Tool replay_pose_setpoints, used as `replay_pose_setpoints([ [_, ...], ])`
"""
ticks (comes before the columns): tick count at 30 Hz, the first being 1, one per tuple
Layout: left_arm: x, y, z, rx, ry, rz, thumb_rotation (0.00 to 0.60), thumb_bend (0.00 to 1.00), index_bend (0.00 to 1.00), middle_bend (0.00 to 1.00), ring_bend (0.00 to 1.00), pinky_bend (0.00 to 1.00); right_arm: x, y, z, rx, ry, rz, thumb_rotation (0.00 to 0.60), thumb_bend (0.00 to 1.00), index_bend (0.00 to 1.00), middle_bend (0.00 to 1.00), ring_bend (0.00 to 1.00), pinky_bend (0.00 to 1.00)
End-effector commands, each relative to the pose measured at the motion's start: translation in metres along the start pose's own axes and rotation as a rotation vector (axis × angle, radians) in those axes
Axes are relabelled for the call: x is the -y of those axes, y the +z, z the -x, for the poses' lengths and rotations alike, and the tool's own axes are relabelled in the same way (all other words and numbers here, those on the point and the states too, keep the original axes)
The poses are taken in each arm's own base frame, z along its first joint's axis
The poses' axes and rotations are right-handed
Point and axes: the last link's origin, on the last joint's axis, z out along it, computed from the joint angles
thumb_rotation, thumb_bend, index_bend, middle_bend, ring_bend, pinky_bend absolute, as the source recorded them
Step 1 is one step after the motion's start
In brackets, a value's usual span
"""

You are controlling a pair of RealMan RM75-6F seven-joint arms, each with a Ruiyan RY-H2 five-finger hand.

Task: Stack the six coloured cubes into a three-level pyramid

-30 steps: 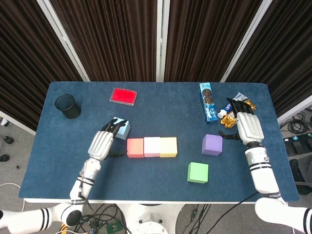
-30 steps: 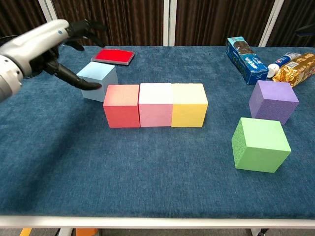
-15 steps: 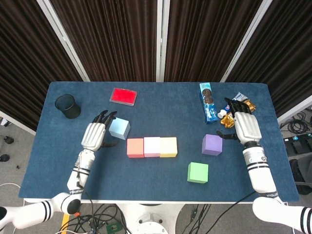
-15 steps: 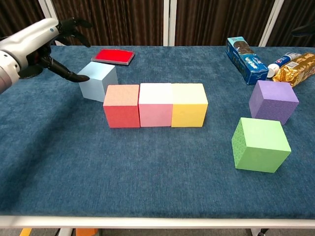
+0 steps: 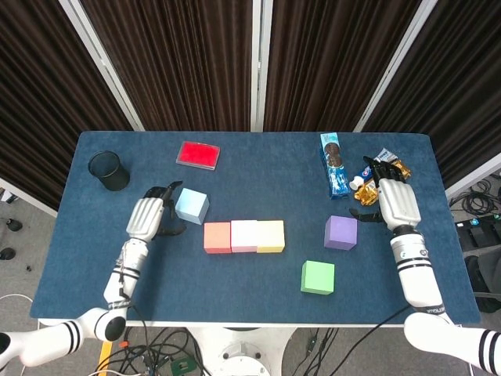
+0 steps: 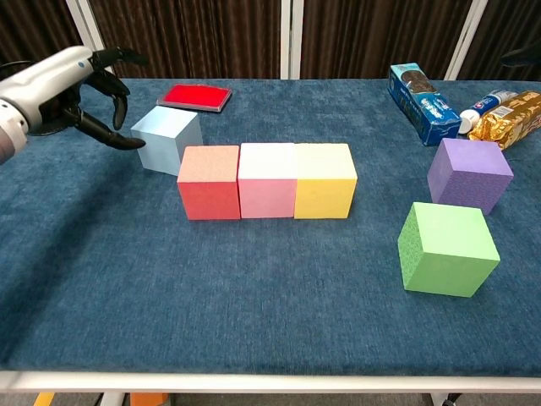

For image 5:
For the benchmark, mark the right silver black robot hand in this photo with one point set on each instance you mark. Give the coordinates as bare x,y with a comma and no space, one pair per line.
399,203

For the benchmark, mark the white table frame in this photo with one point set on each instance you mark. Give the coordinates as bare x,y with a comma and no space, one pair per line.
313,325

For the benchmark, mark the yellow cube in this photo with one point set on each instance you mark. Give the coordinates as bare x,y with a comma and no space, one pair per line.
271,235

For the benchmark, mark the purple cube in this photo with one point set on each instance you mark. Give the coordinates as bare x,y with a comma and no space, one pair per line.
340,231

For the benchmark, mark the red-orange cube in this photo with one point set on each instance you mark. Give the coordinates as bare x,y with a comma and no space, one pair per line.
217,237

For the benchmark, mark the green cube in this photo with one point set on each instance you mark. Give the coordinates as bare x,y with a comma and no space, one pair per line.
318,276

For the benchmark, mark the brown partition panel white frame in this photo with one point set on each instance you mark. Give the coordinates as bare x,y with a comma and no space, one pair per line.
450,98
39,98
176,70
325,70

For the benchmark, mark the blue cookie box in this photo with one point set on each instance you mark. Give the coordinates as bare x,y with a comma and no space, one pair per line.
336,176

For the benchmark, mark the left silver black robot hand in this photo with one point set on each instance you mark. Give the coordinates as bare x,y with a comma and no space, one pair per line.
145,217

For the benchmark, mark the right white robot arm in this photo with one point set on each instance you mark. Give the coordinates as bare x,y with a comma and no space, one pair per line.
415,274

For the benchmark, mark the white blue toothpaste tube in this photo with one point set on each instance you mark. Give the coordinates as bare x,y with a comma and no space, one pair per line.
366,173

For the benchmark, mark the black floor caster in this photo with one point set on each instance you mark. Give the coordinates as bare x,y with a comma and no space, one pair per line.
13,224
7,254

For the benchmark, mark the yellow floor tape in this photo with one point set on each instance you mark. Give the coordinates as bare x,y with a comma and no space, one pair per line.
105,354

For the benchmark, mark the gold foil snack pack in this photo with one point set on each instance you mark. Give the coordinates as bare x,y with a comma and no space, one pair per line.
366,194

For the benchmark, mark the light blue cube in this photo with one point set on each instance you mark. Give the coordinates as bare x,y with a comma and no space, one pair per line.
192,205

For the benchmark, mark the red ink pad case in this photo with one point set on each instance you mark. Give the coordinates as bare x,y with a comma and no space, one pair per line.
197,154

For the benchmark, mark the blue table cloth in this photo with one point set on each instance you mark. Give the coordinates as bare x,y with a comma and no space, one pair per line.
242,290

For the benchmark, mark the black mesh pen cup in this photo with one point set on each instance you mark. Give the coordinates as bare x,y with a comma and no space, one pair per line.
113,178

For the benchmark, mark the green circuit board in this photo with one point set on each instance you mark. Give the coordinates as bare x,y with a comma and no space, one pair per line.
182,366

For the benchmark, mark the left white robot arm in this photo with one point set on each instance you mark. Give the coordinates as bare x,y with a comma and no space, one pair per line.
47,344

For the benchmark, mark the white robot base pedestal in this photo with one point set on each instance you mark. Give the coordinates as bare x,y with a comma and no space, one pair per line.
242,352

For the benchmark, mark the pink cube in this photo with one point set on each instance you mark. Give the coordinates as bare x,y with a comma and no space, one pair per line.
244,235

